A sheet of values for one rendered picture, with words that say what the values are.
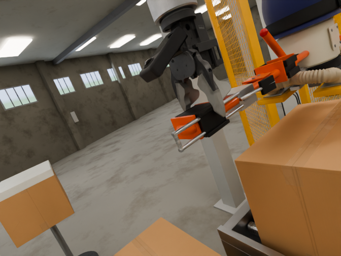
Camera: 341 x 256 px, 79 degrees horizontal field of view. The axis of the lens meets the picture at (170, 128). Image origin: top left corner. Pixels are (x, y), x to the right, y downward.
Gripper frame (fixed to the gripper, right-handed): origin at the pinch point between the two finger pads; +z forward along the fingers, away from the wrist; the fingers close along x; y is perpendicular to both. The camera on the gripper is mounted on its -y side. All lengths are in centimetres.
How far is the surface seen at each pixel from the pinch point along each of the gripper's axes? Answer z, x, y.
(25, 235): 53, 148, -62
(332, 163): 25.4, -10.6, 27.5
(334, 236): 48, -8, 24
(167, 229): 66, 67, 7
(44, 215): 47, 147, -47
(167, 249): 66, 55, -2
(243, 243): 60, 21, 17
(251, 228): 66, 28, 30
